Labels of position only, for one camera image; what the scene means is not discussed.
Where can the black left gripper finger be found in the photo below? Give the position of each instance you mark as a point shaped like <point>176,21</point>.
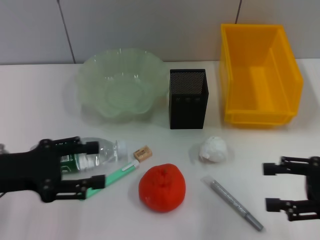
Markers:
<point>92,148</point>
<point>97,181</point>

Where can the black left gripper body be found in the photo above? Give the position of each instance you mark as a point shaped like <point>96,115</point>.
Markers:
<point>30,172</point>

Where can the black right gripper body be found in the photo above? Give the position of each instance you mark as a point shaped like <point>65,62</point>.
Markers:
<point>315,180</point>

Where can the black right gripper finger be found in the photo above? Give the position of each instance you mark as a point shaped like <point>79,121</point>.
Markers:
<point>270,168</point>
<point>273,204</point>

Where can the clear bottle with green label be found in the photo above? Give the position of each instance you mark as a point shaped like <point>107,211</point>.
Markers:
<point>107,152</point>

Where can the beige eraser block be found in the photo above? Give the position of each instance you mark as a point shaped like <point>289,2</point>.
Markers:
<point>143,154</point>

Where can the white paper ball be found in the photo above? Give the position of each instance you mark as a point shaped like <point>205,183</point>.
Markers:
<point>213,150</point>

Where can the orange fruit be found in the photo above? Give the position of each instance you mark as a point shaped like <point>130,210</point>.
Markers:
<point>162,190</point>

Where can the grey marker pen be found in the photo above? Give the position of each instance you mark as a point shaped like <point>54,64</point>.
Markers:
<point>225,193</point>

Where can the green glass fruit bowl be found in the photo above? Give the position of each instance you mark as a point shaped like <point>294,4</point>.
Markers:
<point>120,95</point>

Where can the black mesh pen holder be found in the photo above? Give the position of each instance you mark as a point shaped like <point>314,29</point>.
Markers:
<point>187,112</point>

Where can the yellow plastic bin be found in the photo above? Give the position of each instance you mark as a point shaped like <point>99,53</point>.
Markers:
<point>287,75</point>

